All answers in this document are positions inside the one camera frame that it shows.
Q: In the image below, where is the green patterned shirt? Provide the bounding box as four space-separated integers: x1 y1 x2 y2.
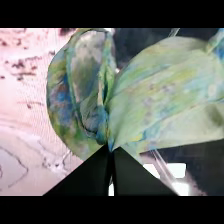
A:
45 28 224 162

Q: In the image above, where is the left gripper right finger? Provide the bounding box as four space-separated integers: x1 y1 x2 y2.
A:
112 146 178 196

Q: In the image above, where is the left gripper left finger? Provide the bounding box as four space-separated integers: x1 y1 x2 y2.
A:
43 144 111 196

